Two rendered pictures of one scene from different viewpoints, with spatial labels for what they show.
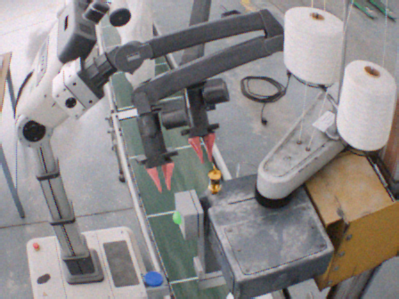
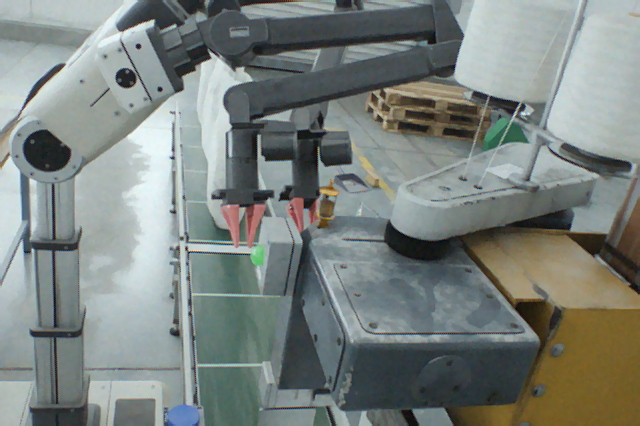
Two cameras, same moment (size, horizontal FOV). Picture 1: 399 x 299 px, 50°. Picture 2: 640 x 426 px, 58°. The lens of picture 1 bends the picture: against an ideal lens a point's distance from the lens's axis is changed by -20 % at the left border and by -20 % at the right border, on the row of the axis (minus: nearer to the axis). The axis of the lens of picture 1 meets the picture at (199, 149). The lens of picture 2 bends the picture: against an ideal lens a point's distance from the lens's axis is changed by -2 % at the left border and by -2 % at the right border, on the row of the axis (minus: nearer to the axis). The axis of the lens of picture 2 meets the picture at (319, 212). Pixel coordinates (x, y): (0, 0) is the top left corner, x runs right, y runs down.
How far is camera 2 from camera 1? 0.48 m
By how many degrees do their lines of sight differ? 17
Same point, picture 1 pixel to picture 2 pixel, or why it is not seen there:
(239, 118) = not seen: hidden behind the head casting
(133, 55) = (239, 30)
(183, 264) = not seen: outside the picture
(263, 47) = (424, 60)
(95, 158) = (143, 302)
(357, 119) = (604, 92)
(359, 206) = (577, 293)
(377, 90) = not seen: outside the picture
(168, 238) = (220, 399)
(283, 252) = (438, 315)
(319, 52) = (524, 39)
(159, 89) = (267, 94)
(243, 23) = (403, 19)
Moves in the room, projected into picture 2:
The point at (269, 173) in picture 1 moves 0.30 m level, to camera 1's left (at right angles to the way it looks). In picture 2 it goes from (415, 195) to (192, 155)
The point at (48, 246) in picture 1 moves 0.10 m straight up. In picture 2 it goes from (12, 395) to (10, 371)
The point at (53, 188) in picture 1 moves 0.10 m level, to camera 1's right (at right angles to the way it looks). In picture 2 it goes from (59, 268) to (99, 275)
